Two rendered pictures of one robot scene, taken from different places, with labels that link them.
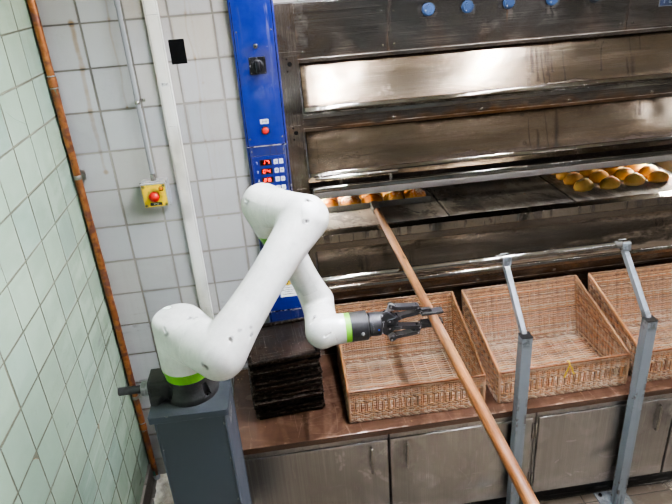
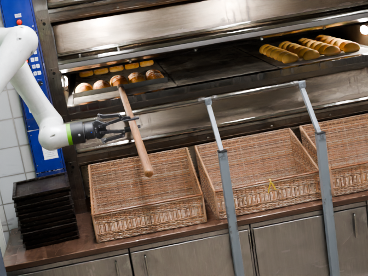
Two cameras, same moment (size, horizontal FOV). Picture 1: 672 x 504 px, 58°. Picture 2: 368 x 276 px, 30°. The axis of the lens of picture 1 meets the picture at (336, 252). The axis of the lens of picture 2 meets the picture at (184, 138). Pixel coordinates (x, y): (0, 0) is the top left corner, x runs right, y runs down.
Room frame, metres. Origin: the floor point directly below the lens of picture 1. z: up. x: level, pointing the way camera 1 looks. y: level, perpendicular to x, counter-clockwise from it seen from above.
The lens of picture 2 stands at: (-1.26, -0.48, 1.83)
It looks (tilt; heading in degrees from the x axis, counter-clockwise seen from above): 14 degrees down; 0
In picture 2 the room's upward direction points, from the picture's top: 9 degrees counter-clockwise
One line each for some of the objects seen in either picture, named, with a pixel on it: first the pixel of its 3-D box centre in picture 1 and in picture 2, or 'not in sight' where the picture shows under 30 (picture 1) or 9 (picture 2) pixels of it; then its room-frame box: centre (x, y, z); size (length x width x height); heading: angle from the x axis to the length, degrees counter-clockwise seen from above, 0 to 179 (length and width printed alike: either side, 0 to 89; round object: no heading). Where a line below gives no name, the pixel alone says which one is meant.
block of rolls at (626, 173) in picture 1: (593, 164); (306, 47); (2.94, -1.34, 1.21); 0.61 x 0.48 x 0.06; 6
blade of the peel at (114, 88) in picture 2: (366, 192); (119, 82); (2.81, -0.17, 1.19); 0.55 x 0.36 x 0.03; 96
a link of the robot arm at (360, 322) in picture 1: (359, 325); (78, 132); (1.60, -0.06, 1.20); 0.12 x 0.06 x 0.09; 6
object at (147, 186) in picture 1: (156, 192); not in sight; (2.25, 0.68, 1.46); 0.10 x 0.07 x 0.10; 96
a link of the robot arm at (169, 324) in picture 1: (184, 343); not in sight; (1.33, 0.41, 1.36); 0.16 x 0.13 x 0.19; 47
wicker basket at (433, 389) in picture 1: (404, 352); (144, 191); (2.12, -0.26, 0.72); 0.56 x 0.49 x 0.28; 95
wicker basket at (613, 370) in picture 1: (539, 334); (256, 171); (2.18, -0.85, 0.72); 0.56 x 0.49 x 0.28; 96
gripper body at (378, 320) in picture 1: (382, 322); (95, 130); (1.61, -0.13, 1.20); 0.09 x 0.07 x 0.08; 96
